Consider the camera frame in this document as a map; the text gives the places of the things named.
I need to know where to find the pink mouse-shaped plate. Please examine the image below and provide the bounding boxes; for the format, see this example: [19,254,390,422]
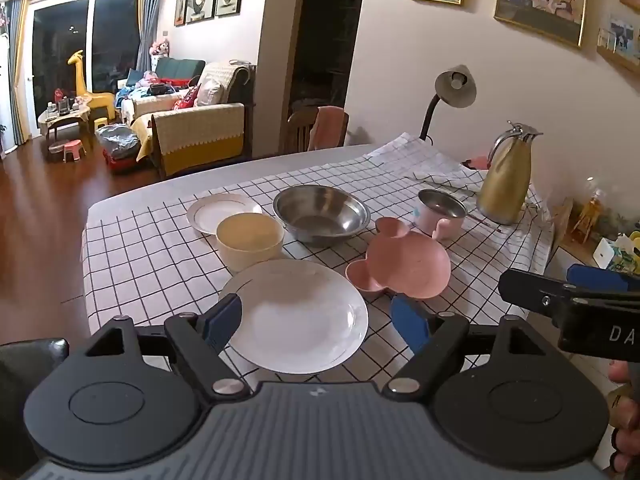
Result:
[345,217,452,300]

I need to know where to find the gold framed family picture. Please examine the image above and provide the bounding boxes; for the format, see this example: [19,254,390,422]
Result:
[494,0,588,48]

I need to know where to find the beige covered sofa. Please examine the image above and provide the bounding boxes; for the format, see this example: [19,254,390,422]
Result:
[131,61,257,179]

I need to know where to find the grey desk lamp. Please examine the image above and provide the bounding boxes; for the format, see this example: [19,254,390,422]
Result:
[419,65,477,142]

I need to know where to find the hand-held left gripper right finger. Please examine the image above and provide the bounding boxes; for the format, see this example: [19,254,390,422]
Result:
[383,294,544,402]

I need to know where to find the small white rimmed plate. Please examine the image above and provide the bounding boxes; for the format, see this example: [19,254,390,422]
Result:
[186,193,263,235]

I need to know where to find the grey plastic bag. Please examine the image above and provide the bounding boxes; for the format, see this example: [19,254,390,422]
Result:
[95,124,142,173]

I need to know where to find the stainless steel bowl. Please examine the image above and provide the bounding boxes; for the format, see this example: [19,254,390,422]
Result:
[273,185,371,247]

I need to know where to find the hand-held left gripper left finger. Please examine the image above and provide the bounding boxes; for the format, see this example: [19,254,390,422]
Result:
[90,294,251,402]

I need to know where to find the wooden coffee table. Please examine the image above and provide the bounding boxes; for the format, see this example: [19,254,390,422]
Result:
[38,105,92,141]

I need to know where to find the black leather chair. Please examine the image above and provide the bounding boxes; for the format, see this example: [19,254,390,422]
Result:
[0,337,70,461]

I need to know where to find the blue and yellow curtain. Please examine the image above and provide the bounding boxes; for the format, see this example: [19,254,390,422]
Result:
[4,0,31,147]

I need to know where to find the wooden chair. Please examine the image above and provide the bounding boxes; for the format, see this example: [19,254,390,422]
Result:
[287,106,349,153]

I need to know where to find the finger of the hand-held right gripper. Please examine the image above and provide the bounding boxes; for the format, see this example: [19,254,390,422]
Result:
[498,268,592,322]
[567,263,640,294]

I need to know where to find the gold framed small picture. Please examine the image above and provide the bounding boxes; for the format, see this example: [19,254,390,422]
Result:
[596,12,640,73]

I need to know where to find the white checked tablecloth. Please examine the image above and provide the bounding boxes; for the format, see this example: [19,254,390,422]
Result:
[82,132,556,376]

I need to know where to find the pink cup with handle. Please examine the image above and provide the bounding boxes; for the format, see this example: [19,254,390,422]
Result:
[415,189,469,241]

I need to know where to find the grey blue curtain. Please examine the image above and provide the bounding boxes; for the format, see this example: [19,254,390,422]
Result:
[137,0,166,68]

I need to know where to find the cream plastic bowl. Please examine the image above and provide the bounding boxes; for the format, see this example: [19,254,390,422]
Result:
[216,212,286,275]

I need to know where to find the large white plate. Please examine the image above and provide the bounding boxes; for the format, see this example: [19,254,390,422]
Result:
[218,259,369,375]

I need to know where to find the red patterned cushion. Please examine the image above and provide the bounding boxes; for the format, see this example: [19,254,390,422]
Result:
[172,85,201,111]

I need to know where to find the dark green sofa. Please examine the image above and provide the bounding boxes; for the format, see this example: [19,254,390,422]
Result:
[152,57,207,83]

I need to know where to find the glass sliding door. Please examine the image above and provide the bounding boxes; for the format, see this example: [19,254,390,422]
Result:
[27,0,141,136]

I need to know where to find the yellow giraffe toy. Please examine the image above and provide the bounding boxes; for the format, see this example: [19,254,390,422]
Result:
[67,50,117,111]

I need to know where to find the gold thermos jug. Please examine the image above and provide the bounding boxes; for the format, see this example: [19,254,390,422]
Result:
[476,121,544,226]

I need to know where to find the pink cloth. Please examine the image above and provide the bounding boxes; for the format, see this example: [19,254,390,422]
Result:
[308,106,346,151]

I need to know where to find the person's right hand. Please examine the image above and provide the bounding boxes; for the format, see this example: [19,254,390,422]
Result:
[607,359,640,472]

